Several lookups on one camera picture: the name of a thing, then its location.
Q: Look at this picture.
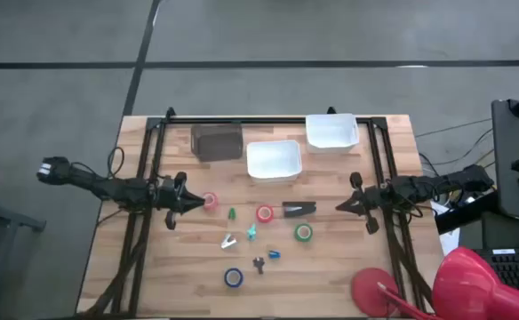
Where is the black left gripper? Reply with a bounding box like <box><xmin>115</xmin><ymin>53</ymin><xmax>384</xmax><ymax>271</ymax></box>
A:
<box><xmin>150</xmin><ymin>171</ymin><xmax>206</xmax><ymax>231</ymax></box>

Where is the grey metal stand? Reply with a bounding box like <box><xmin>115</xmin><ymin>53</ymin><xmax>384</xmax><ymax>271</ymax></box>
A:
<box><xmin>0</xmin><ymin>177</ymin><xmax>47</xmax><ymax>320</ymax></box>

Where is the white plastic bin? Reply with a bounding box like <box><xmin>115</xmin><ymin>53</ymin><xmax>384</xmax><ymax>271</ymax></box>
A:
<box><xmin>305</xmin><ymin>113</ymin><xmax>361</xmax><ymax>156</ymax></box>
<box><xmin>245</xmin><ymin>140</ymin><xmax>304</xmax><ymax>184</ymax></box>

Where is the black stapler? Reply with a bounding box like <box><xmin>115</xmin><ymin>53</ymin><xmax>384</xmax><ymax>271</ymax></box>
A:
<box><xmin>282</xmin><ymin>201</ymin><xmax>317</xmax><ymax>219</ymax></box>

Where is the blue tape roll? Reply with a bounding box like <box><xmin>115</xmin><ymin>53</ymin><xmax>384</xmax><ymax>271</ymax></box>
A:
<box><xmin>223</xmin><ymin>268</ymin><xmax>244</xmax><ymax>289</ymax></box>

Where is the green tape roll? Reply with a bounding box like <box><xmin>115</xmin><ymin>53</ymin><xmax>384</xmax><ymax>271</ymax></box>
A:
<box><xmin>293</xmin><ymin>222</ymin><xmax>314</xmax><ymax>244</ymax></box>

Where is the black floor cable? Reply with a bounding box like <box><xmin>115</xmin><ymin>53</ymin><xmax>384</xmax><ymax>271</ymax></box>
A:
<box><xmin>414</xmin><ymin>117</ymin><xmax>494</xmax><ymax>139</ymax></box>
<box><xmin>419</xmin><ymin>128</ymin><xmax>495</xmax><ymax>166</ymax></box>

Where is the red tape roll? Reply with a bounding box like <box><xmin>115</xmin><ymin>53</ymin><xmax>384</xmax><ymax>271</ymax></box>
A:
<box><xmin>202</xmin><ymin>191</ymin><xmax>220</xmax><ymax>212</ymax></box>
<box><xmin>255</xmin><ymin>204</ymin><xmax>275</xmax><ymax>224</ymax></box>

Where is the red desk lamp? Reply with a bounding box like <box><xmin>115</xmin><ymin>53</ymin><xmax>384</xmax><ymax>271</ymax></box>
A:
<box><xmin>351</xmin><ymin>246</ymin><xmax>519</xmax><ymax>320</ymax></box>

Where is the black aluminium frame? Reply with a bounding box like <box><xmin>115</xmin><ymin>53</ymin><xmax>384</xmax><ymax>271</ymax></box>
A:
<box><xmin>85</xmin><ymin>106</ymin><xmax>436</xmax><ymax>319</ymax></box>

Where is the black side cart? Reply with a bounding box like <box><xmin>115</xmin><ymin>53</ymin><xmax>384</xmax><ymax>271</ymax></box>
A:
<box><xmin>490</xmin><ymin>98</ymin><xmax>519</xmax><ymax>226</ymax></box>

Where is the white paper sheet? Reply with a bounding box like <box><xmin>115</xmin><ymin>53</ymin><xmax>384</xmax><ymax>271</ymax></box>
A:
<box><xmin>438</xmin><ymin>227</ymin><xmax>461</xmax><ymax>258</ymax></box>

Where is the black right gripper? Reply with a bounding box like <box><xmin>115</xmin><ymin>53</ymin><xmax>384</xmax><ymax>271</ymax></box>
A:
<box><xmin>335</xmin><ymin>172</ymin><xmax>392</xmax><ymax>236</ymax></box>

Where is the dark translucent plastic bin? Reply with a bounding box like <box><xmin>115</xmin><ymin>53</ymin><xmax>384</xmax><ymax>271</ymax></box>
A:
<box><xmin>190</xmin><ymin>123</ymin><xmax>244</xmax><ymax>163</ymax></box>

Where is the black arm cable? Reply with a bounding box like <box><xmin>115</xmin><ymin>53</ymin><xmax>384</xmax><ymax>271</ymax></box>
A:
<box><xmin>106</xmin><ymin>146</ymin><xmax>126</xmax><ymax>180</ymax></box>

